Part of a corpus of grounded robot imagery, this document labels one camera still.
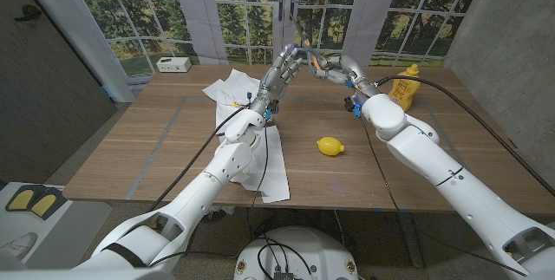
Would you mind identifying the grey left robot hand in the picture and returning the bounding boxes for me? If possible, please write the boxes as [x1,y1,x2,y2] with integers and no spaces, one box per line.
[249,44,304,116]

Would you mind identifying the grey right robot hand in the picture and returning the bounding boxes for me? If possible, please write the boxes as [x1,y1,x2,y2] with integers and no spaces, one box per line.
[315,54,381,98]

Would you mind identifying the grey and orange scissors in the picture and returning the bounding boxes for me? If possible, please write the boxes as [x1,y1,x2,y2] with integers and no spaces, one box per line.
[289,11,324,77]

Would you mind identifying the yellow mustard bottle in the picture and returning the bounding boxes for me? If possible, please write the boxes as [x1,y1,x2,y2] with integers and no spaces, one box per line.
[388,63,422,113]

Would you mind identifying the yellow lemon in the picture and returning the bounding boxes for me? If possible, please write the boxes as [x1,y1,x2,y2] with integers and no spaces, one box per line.
[316,136,346,157]

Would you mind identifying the crumpled white paper sheet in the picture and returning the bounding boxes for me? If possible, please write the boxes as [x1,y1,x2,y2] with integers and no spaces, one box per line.
[202,68,278,136]

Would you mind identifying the printed forest window backdrop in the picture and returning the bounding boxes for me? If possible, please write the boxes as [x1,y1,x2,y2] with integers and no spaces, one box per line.
[67,0,489,78]

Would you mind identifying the creased white paper sheet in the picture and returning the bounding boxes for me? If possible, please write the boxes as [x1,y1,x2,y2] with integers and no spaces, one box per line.
[220,124,291,205]

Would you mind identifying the white power socket box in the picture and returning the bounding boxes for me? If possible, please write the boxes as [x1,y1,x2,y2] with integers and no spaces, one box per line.
[155,56,193,74]

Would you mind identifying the white robot torso base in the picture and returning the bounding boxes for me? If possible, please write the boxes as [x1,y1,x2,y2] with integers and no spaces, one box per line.
[233,226,360,280]

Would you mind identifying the grey table leg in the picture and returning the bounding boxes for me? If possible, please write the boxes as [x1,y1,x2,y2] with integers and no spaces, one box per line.
[396,211,425,269]

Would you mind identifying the yellow black foot pedal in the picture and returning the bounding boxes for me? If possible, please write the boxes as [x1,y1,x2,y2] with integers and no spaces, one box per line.
[4,186,36,212]
[28,188,66,220]

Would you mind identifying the white sneaker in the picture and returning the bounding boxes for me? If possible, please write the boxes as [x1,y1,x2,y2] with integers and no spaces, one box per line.
[0,231,39,262]

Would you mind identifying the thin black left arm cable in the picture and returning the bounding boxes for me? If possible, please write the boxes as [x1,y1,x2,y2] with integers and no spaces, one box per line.
[147,119,270,269]

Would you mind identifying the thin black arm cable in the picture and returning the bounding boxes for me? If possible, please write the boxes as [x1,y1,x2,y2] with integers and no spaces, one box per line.
[147,119,270,269]
[358,114,528,277]

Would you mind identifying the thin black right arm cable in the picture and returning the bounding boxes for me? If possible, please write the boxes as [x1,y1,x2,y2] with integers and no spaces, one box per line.
[358,114,528,277]

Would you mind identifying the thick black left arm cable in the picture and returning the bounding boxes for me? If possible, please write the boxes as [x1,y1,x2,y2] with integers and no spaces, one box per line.
[147,104,251,214]

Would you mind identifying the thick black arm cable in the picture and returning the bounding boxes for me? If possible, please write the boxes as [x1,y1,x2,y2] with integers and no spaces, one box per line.
[375,75,555,198]
[147,104,251,214]

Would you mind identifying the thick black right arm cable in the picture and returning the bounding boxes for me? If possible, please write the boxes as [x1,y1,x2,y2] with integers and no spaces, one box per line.
[375,75,555,198]

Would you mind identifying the white backdrop frame post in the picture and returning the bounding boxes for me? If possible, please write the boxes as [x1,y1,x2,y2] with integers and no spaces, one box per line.
[12,0,136,103]

